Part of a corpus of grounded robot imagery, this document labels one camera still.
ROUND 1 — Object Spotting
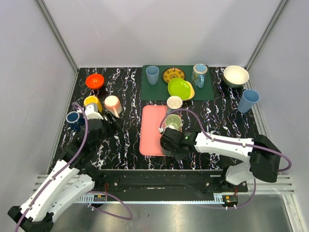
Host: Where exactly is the pale green mug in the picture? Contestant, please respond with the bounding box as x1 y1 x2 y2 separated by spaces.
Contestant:
165 114 182 131

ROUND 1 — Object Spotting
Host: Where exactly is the dark blue mug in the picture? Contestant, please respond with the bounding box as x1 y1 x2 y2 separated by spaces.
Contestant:
66 111 85 132

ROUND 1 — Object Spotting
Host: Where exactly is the pink mug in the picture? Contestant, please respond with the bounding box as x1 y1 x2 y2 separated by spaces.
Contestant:
104 95 122 118

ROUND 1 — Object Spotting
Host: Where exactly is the yellow mug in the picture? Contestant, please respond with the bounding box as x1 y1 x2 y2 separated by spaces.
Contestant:
84 96 103 113

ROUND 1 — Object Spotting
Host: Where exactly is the small white cup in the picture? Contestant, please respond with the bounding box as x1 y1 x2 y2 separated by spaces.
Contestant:
167 96 183 114

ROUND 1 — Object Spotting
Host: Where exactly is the dark grey glass mug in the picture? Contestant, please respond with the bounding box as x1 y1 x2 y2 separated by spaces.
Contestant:
161 145 174 157

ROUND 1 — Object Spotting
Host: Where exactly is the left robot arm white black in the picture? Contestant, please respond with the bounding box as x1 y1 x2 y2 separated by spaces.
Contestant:
8 113 124 232

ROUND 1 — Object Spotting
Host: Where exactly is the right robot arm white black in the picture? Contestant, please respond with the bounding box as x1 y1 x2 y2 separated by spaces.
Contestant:
160 128 281 192

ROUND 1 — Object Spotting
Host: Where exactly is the light blue patterned mug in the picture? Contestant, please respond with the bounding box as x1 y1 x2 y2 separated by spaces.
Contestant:
191 64 208 88

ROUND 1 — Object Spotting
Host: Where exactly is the pink plastic tray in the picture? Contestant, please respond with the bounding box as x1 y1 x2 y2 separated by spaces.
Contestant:
140 105 167 157

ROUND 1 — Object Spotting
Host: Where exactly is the orange bowl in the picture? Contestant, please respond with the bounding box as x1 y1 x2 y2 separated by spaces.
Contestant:
85 73 104 90

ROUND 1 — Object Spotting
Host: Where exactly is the yellow plate under green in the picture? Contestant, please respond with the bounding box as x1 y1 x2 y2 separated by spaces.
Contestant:
183 82 195 101

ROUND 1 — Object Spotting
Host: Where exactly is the dark green placemat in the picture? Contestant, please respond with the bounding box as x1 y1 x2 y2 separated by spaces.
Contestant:
140 64 215 102

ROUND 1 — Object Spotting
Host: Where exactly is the lime green plate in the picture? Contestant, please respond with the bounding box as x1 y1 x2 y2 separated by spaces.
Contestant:
168 78 187 99

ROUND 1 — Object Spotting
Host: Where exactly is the yellow patterned small plate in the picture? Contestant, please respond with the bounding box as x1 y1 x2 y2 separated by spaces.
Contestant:
163 67 185 84

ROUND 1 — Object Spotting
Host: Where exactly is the light blue cup on mat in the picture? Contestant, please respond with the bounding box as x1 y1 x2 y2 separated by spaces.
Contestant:
146 66 159 85

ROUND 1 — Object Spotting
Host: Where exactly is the light blue cup right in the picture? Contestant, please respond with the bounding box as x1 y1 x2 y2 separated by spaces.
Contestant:
238 89 260 113

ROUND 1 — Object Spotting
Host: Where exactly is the white bowl grey outside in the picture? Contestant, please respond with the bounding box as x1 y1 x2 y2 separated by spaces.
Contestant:
223 65 250 88

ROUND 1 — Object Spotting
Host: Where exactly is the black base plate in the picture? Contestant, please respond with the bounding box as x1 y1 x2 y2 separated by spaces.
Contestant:
94 170 248 203

